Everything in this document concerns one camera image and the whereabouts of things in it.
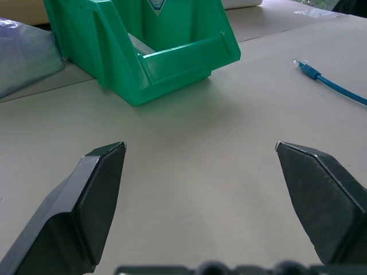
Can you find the clear plastic bag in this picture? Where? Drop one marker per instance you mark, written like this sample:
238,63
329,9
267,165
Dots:
24,57

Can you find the white box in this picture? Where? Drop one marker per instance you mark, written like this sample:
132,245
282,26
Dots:
243,3

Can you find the green plastic storage bin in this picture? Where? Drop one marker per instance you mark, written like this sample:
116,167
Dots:
149,48

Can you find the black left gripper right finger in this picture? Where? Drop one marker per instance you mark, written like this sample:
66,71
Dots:
324,200

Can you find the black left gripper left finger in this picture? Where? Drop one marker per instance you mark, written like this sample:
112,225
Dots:
71,209

